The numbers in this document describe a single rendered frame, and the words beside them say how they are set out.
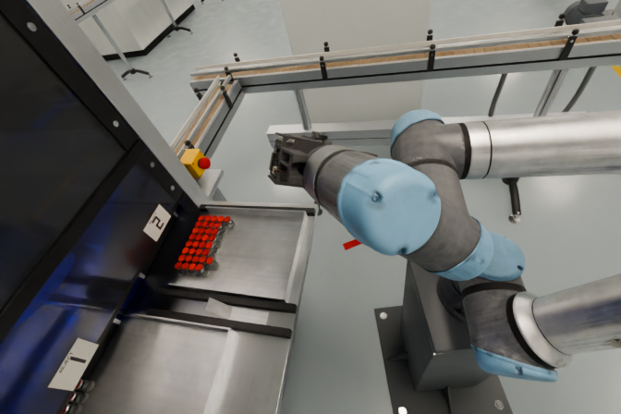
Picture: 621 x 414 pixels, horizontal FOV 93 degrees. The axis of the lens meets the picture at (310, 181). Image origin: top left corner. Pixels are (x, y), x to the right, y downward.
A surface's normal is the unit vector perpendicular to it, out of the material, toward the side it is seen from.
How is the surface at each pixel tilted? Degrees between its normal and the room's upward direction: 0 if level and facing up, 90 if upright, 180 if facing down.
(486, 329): 55
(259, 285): 0
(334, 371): 0
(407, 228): 63
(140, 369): 0
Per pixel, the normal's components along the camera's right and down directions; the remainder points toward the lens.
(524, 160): -0.18, 0.42
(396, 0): -0.18, 0.76
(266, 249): -0.20, -0.64
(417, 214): 0.33, 0.23
